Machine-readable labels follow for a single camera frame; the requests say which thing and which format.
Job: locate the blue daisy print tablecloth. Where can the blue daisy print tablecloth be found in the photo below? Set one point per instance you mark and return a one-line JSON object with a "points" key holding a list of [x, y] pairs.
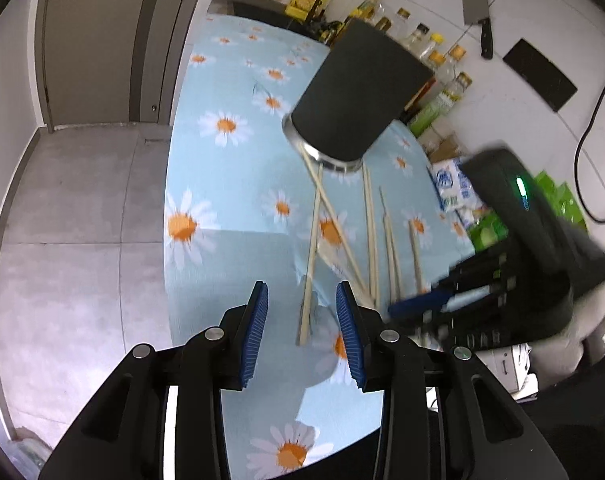
{"points": [[232, 185]]}

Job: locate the cardboard box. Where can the cardboard box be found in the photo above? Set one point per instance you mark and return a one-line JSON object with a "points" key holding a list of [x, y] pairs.
{"points": [[445, 147]]}

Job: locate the green packet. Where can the green packet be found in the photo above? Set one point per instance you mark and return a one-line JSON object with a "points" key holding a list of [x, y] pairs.
{"points": [[560, 195], [487, 232]]}

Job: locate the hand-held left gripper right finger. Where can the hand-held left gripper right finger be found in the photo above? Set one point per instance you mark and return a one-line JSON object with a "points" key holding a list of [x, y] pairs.
{"points": [[350, 340]]}

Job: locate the row of condiment bottles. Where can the row of condiment bottles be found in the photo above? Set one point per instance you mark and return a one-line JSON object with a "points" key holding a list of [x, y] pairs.
{"points": [[422, 35]]}

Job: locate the black wall panel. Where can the black wall panel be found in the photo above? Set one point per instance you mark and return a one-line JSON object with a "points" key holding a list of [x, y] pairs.
{"points": [[540, 75]]}

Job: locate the white box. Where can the white box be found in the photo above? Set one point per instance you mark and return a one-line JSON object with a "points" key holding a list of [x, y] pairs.
{"points": [[512, 365]]}

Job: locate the person's right hand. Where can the person's right hand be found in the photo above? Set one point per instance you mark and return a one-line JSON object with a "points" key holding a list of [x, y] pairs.
{"points": [[590, 320]]}

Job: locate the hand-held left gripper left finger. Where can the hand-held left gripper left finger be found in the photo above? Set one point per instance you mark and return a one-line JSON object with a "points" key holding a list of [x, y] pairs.
{"points": [[255, 335]]}

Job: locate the grey door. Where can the grey door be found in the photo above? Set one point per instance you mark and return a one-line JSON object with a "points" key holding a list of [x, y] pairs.
{"points": [[92, 35]]}

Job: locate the white blue packet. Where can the white blue packet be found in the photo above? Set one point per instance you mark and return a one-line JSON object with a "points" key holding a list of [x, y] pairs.
{"points": [[452, 185]]}

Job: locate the black sink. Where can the black sink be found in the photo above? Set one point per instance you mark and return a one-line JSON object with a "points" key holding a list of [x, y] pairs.
{"points": [[267, 15]]}

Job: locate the black cylindrical utensil holder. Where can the black cylindrical utensil holder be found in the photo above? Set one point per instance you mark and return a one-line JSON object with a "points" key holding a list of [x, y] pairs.
{"points": [[362, 95]]}

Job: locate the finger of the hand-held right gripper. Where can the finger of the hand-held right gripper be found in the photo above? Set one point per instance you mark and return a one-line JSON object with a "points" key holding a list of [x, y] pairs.
{"points": [[417, 305], [475, 272]]}

